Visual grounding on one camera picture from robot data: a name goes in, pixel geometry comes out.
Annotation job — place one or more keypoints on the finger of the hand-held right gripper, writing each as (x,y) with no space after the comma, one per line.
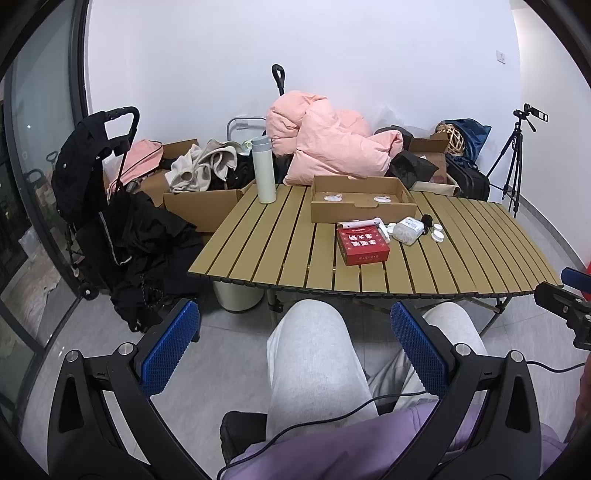
(575,276)
(565,304)

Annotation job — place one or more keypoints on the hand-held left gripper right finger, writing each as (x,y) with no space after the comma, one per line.
(418,350)

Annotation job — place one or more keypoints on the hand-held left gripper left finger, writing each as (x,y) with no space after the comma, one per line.
(170,348)

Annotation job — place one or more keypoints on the small white caps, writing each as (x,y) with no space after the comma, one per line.
(438,237)

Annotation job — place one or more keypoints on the red box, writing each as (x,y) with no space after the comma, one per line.
(362,247)

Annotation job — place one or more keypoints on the clear cotton swab jar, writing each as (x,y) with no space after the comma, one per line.
(408,230)

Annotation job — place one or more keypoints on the white round jar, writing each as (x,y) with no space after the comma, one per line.
(436,227)

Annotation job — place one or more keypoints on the white pink tube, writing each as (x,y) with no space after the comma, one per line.
(358,223)

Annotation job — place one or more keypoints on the shallow cardboard box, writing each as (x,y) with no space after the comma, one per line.
(351,212)

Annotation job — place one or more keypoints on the person's right leg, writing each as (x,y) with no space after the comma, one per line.
(457,332)

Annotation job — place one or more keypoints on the person's leg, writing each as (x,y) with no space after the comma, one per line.
(457,332)
(314,360)

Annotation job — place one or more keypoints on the white bin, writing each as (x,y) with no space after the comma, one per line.
(238,295)

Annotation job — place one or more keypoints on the black clothing pile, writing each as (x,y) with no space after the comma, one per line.
(147,249)

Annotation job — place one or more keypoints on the person's left leg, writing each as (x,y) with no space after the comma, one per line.
(314,360)

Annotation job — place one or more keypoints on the black stool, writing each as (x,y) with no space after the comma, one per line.
(240,434)

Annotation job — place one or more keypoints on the purple hoodie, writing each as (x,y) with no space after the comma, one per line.
(351,447)

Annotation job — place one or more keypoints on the small white bottle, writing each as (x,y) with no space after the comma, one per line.
(385,232)

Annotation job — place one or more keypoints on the black tripod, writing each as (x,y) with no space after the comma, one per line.
(512,161)

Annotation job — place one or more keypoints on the small black clip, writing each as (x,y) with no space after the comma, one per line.
(426,219)

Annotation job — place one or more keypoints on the black suitcase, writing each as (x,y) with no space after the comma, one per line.
(471,180)

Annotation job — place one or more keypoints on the large cardboard box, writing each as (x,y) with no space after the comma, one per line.
(203,207)

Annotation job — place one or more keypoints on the tan slatted folding table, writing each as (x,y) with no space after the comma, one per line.
(286,249)

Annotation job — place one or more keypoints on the white pink round packet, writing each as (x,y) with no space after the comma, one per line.
(333,198)
(382,199)

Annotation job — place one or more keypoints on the blue bag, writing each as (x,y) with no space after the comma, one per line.
(475,136)

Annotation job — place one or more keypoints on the black cloth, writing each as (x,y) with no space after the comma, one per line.
(413,168)

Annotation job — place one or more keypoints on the woven basket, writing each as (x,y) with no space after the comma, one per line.
(450,137)

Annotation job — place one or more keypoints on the beige clothing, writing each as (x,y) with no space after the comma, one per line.
(203,164)

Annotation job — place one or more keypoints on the pink cloth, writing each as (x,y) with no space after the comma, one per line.
(136,159)

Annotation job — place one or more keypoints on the open cardboard box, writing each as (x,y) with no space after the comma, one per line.
(429,147)

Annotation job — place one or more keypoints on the black jacket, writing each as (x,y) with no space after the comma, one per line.
(78,175)

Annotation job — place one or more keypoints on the white thermos bottle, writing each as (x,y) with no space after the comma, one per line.
(264,170)

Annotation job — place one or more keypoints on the dark grey cloth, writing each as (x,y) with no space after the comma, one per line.
(392,136)

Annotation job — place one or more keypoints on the pink down jacket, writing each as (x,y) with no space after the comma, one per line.
(332,143)

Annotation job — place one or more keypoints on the grey tube rack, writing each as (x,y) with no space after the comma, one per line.
(240,122)

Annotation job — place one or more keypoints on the black folding cart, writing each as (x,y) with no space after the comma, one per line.
(124,115)

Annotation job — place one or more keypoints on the white wall socket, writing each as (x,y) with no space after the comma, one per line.
(501,56)

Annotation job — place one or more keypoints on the black window frame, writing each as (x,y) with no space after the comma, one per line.
(83,69)

